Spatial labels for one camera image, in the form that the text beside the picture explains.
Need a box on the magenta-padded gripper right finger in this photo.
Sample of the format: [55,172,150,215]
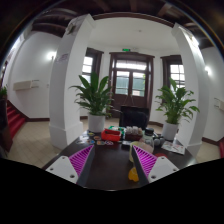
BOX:
[130,144,180,186]

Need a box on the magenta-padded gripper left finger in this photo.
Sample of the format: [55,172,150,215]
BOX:
[45,143,98,188]

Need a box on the orange drink bottle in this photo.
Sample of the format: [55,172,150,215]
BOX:
[128,127,157,183]

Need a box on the flat round red coaster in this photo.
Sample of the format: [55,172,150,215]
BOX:
[154,152,169,159]

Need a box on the white printed paper sheet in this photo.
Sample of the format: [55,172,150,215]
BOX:
[161,140,186,156]

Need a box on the potted plant in white pot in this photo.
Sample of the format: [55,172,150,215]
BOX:
[68,72,116,134]
[154,78,201,141]

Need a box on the brown basket with white items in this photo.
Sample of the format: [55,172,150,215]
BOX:
[124,125,144,142]

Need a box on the red box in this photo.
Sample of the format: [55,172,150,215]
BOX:
[100,128,122,143]

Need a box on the black chair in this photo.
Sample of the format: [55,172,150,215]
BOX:
[118,105,150,131]

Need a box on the green box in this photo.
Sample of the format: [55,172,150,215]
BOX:
[108,125,126,134]

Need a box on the red carpeted staircase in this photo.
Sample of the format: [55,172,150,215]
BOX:
[6,101,28,138]
[218,138,224,158]

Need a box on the brown double glass door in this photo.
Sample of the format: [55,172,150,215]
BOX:
[108,52,155,109]

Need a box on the glowing lamp on pillar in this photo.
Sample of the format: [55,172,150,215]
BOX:
[190,34,200,47]

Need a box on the dark wooden stair post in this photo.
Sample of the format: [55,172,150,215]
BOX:
[0,98,14,153]

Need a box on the white wall radiator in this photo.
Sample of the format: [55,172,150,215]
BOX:
[214,97,224,111]
[13,79,40,92]

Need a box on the small green plant on post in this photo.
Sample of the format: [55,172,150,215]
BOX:
[0,86,8,100]

